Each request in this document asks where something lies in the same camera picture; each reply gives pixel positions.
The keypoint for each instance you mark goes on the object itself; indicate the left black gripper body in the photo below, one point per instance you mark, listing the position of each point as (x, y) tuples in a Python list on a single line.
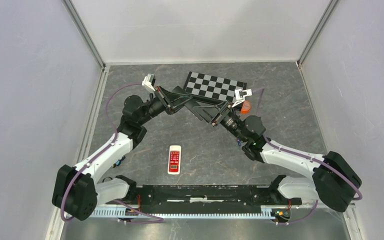
[(165, 100)]

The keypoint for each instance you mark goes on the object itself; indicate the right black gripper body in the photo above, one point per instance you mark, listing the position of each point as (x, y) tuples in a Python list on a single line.
[(225, 116)]

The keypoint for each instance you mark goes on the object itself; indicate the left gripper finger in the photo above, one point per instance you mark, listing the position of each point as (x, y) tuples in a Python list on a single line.
[(177, 94), (183, 103)]

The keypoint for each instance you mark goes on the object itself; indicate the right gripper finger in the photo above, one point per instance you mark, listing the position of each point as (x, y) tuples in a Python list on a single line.
[(216, 107), (212, 116)]

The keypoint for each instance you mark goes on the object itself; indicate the black remote control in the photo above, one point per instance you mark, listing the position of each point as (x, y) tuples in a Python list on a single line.
[(194, 112)]

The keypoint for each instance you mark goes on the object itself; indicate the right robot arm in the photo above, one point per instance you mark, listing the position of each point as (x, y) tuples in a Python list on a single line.
[(323, 177)]

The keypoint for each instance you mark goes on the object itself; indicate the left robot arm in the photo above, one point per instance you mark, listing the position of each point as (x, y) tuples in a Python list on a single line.
[(77, 191)]

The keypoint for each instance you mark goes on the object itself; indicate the white red remote control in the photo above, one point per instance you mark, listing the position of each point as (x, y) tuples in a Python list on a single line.
[(174, 160)]

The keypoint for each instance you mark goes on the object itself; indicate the black grey checkerboard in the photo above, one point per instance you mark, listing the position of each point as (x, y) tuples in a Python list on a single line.
[(210, 87)]

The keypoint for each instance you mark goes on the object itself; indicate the orange round object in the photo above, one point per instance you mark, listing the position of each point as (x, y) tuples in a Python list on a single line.
[(246, 107)]

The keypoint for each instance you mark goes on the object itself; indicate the blue battery pack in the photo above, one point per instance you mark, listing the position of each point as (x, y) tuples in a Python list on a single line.
[(118, 162)]

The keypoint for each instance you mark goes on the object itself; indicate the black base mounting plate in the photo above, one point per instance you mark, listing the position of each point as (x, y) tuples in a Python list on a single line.
[(205, 199)]

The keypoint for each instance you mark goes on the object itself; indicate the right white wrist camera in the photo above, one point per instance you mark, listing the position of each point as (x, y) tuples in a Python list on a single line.
[(240, 95)]

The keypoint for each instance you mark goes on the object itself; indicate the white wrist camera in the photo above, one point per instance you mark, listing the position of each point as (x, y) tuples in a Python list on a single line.
[(149, 82), (240, 95)]

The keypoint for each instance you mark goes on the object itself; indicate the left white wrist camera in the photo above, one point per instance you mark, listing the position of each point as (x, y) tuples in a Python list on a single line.
[(149, 82)]

